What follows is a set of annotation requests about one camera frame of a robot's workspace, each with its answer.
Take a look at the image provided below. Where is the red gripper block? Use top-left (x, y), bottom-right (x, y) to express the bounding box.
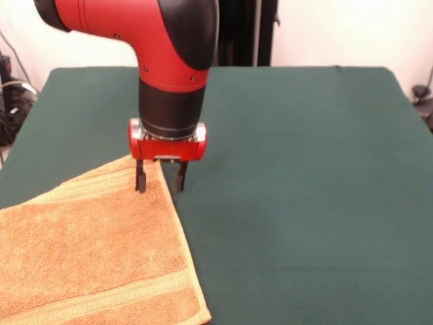
top-left (127, 118), bottom-right (208, 194)

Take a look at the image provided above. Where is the tan terry towel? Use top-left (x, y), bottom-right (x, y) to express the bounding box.
top-left (0, 154), bottom-right (213, 325)

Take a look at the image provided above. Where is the dark green table cloth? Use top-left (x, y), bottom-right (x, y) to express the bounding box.
top-left (0, 66), bottom-right (433, 325)

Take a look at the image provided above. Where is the black robot pedestal stand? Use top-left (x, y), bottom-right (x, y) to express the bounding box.
top-left (216, 0), bottom-right (281, 68)

